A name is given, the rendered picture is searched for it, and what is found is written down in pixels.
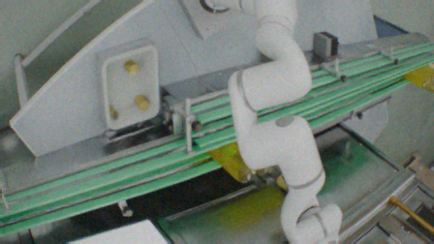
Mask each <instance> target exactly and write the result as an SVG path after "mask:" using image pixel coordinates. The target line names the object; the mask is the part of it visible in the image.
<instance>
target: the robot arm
mask: <svg viewBox="0 0 434 244"><path fill-rule="evenodd" d="M204 1H205V3H206V4H207V5H208V6H210V8H211V9H217V10H221V9H226V8H228V9H231V10H236V11H239V12H242V13H245V14H247V15H251V16H253V17H256V18H257V23H258V28H257V31H256V33H255V43H256V46H257V48H258V50H259V51H260V52H261V53H262V54H264V55H266V56H268V57H269V58H271V59H272V60H274V61H271V62H268V63H265V64H263V65H258V66H255V67H252V68H249V69H246V70H242V71H236V72H234V73H233V74H232V75H231V76H230V79H229V82H228V91H229V96H230V102H231V109H232V121H233V126H234V127H235V131H236V136H237V142H238V146H239V149H240V153H241V155H242V157H241V158H242V160H243V162H244V164H245V165H246V166H247V167H249V168H252V169H259V168H268V167H272V166H279V167H280V169H281V170H282V172H283V173H282V175H283V176H282V178H283V180H284V181H285V182H286V183H285V184H286V185H287V186H288V188H289V191H288V192H287V191H285V190H284V189H283V188H282V187H281V188H280V189H281V192H282V193H283V195H285V200H284V203H283V207H282V211H281V225H282V229H283V231H284V232H285V234H286V235H287V237H286V238H287V239H288V240H289V241H288V242H289V243H290V244H337V243H338V241H339V238H338V237H339V235H338V233H339V229H340V225H341V223H342V222H341V220H342V214H341V213H342V212H341V211H340V209H339V207H338V205H336V204H334V203H333V204H328V205H327V206H324V208H322V209H321V208H320V206H319V203H318V202H317V198H316V194H317V193H318V191H319V190H321V188H322V186H323V185H324V182H325V172H324V170H323V166H322V164H321V159H320V157H319V152H318V150H317V145H316V143H315V140H314V136H313V134H312V132H311V130H310V127H309V124H308V122H307V121H306V120H305V119H304V118H303V117H300V116H296V115H293V116H286V117H281V118H277V119H273V120H270V121H266V122H263V123H258V116H257V111H258V110H261V109H265V108H268V107H274V106H278V105H281V104H284V103H287V102H290V101H293V100H295V99H297V100H298V99H300V98H301V97H303V96H305V95H306V93H307V92H308V91H309V90H310V88H311V86H312V82H313V81H312V78H311V73H310V69H309V67H308V64H307V61H306V58H305V56H304V55H303V53H302V51H301V49H300V47H299V46H298V45H297V43H296V42H295V40H294V30H295V24H296V20H297V8H296V1H295V0H204Z"/></svg>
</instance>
